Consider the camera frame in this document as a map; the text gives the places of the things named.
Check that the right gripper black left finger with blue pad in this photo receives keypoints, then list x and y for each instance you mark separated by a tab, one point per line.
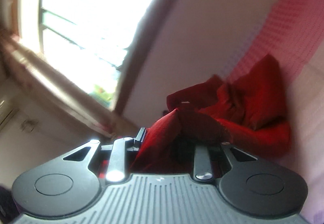
70	183

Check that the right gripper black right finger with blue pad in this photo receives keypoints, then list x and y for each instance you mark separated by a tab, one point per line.
252	185

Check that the red puffer coat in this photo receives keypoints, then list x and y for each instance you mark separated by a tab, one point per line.
250	113

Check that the beige patterned curtain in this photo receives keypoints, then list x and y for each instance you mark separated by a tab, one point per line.
58	94

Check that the pink checked bed sheet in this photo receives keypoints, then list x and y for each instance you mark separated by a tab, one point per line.
293	34

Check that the brown wooden window frame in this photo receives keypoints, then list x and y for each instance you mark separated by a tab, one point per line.
147	32

